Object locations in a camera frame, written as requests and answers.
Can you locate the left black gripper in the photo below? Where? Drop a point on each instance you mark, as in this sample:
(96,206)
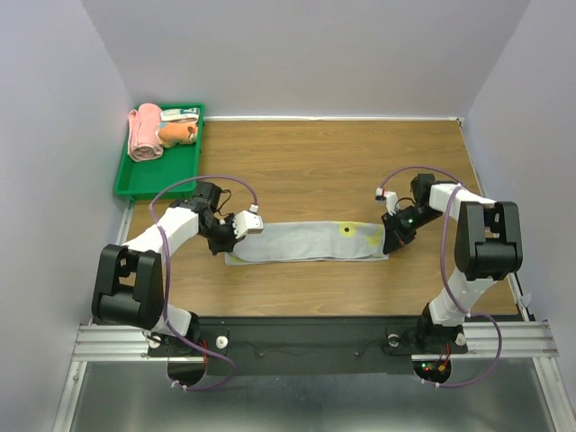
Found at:
(229,244)

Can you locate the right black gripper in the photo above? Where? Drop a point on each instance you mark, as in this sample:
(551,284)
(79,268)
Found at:
(394,237)

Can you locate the yellow green towel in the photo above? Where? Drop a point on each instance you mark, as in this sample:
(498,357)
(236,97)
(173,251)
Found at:
(310,241)

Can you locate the orange polka dot towel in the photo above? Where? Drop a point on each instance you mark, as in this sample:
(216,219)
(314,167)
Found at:
(170,133)

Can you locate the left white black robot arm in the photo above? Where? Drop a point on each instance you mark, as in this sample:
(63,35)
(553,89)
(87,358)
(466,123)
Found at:
(130,280)

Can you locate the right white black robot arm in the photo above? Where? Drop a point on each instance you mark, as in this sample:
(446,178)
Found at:
(487,248)

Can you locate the green plastic tray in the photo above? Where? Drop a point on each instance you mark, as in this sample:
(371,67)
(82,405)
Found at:
(144,180)

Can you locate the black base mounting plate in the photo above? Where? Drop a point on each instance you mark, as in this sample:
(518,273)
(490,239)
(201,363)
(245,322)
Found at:
(308,345)

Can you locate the rolled pink towel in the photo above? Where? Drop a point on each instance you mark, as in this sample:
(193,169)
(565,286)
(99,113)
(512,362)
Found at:
(143,143)

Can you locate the rolled white blue towel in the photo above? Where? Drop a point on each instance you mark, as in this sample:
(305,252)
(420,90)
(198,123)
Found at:
(189,114)

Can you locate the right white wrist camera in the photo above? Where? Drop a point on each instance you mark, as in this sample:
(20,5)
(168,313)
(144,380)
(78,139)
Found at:
(388,198)

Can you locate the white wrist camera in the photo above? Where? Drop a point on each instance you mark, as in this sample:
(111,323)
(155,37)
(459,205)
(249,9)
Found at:
(388,198)
(246,222)

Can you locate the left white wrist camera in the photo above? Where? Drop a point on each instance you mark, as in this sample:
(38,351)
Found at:
(246,222)

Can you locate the aluminium frame rail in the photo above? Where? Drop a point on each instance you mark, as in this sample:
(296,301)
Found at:
(96,343)

